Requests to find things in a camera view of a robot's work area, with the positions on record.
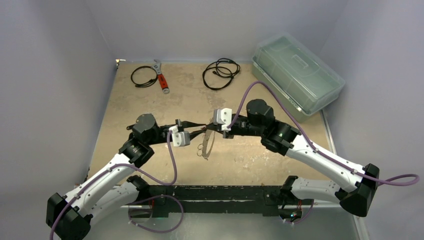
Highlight clear plastic storage box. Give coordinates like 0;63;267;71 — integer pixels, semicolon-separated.
252;33;346;122

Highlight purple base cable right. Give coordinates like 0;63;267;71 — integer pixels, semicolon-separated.
283;200;319;226

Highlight black coiled cable centre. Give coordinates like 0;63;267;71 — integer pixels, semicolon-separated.
202;58;241;91

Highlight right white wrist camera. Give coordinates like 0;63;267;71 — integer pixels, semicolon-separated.
212;108;233;132

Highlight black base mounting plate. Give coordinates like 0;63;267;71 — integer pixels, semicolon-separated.
130;185;312;222

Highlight aluminium frame rail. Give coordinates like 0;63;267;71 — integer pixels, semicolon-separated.
128;199;367;240

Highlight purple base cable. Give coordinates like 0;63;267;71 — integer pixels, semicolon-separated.
283;200;319;226
127;194;184;233

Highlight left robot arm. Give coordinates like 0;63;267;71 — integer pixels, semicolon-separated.
46;113;206;240

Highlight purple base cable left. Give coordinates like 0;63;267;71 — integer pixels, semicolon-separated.
127;194;184;233

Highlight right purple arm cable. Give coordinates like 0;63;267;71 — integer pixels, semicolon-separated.
228;81;421;187

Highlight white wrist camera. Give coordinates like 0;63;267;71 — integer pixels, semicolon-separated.
168;125;191;147
212;108;233;132

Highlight black coiled cable left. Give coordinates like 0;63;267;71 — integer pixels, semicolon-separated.
130;65;159;89

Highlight red handled adjustable wrench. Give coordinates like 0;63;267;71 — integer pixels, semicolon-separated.
152;59;170;94

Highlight black coiled cable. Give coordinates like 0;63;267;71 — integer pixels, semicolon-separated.
130;65;159;89
202;58;241;91

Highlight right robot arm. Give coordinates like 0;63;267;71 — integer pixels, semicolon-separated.
213;99;380;217

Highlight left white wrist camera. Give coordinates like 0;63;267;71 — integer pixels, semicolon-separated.
168;125;191;147

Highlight large metal keyring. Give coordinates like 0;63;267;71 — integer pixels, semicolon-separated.
196;126;216;161

